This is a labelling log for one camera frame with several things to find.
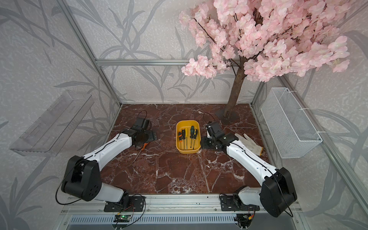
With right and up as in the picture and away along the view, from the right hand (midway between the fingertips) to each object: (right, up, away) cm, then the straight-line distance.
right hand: (203, 141), depth 83 cm
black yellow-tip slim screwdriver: (-13, 0, +16) cm, 20 cm away
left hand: (-33, +2, +6) cm, 33 cm away
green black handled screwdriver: (-7, +3, +16) cm, 18 cm away
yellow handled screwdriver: (-11, +1, +16) cm, 19 cm away
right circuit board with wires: (+19, -36, -14) cm, 43 cm away
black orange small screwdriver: (-15, +2, +16) cm, 22 cm away
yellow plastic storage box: (-15, +9, +19) cm, 25 cm away
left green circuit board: (-41, -36, -13) cm, 56 cm away
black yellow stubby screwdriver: (-5, 0, +16) cm, 16 cm away
